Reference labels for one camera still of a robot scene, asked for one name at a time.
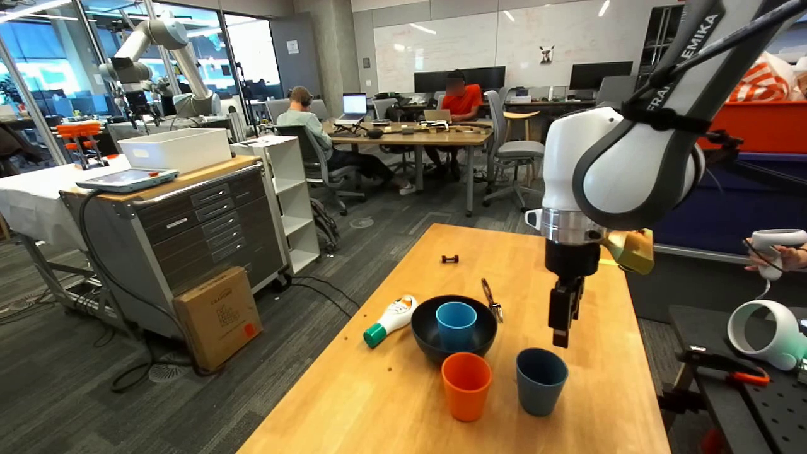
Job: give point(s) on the white bottle green cap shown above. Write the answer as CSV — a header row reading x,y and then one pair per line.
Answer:
x,y
394,315

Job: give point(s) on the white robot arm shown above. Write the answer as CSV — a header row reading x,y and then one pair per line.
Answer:
x,y
628,164

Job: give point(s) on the white shelf unit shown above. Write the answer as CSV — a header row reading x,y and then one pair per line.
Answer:
x,y
285,169

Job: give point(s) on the person in blue hoodie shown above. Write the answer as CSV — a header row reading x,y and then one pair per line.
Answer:
x,y
299,115

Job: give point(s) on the black bowl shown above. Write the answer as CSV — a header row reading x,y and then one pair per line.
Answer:
x,y
428,334

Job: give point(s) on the cardboard box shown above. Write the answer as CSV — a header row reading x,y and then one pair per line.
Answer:
x,y
220,318

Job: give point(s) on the orange plastic cup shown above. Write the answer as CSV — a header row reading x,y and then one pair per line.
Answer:
x,y
465,378

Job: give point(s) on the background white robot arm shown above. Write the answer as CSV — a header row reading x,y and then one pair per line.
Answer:
x,y
170,35

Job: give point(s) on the wooden office desk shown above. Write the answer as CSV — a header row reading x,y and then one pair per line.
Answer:
x,y
468,136

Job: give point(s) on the grey drawer cabinet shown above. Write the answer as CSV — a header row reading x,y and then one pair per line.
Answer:
x,y
157,243

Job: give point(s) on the dark teal plastic cup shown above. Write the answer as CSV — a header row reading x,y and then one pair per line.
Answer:
x,y
541,377

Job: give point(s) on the person in red shirt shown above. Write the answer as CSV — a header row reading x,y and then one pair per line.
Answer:
x,y
462,99

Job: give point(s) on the open laptop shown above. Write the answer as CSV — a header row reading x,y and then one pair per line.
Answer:
x,y
355,108

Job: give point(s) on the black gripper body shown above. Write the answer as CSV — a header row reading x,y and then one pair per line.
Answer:
x,y
571,263

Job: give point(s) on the orange bin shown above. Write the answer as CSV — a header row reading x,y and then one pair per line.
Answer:
x,y
777,127

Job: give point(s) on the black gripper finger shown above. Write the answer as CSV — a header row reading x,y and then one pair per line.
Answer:
x,y
558,314
575,295

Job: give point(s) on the light blue plastic cup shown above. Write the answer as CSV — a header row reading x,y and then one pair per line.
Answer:
x,y
454,324

